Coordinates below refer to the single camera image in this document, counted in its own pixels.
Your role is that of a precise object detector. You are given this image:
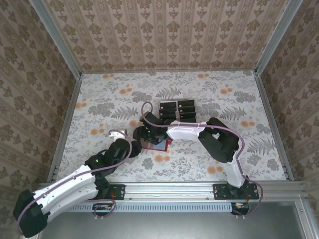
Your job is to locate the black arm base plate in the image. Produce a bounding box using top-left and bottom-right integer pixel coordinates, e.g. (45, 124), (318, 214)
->
(213, 183), (260, 201)
(81, 183), (126, 201)

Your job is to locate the aluminium table edge rail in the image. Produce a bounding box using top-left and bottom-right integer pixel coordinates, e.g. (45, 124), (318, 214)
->
(47, 73), (83, 182)
(254, 72), (295, 181)

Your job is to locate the red leather card holder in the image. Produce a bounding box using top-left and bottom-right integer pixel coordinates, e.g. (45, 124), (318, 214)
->
(141, 138), (173, 153)

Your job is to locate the floral patterned table cover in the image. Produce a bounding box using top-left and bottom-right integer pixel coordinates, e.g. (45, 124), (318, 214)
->
(51, 70), (291, 182)

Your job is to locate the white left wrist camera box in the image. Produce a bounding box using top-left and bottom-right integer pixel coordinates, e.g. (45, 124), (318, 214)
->
(107, 128), (128, 141)

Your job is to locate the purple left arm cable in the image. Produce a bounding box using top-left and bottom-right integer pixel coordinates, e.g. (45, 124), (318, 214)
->
(16, 129), (133, 235)

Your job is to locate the black connector with wires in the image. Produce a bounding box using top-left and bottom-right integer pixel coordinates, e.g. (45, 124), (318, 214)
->
(231, 202), (250, 216)
(92, 203), (113, 217)

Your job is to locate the aluminium frame post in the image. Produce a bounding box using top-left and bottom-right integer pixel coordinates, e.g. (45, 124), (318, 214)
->
(254, 0), (304, 75)
(27, 0), (83, 78)

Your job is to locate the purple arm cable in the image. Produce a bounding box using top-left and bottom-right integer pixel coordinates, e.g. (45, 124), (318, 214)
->
(141, 101), (265, 219)
(16, 129), (133, 235)

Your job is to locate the aluminium frame bar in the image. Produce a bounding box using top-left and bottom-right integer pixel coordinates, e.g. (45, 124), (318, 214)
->
(295, 200), (317, 239)

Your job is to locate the grey slotted cable duct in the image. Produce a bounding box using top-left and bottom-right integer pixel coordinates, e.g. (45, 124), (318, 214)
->
(46, 203), (236, 212)

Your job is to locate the grey metal sheet panel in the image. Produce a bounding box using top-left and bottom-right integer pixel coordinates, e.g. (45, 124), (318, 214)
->
(37, 202), (304, 239)

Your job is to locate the long aluminium base rail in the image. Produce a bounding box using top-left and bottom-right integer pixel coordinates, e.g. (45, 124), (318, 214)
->
(36, 181), (306, 201)

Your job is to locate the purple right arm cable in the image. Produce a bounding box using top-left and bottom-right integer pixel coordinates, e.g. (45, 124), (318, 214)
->
(141, 101), (265, 219)

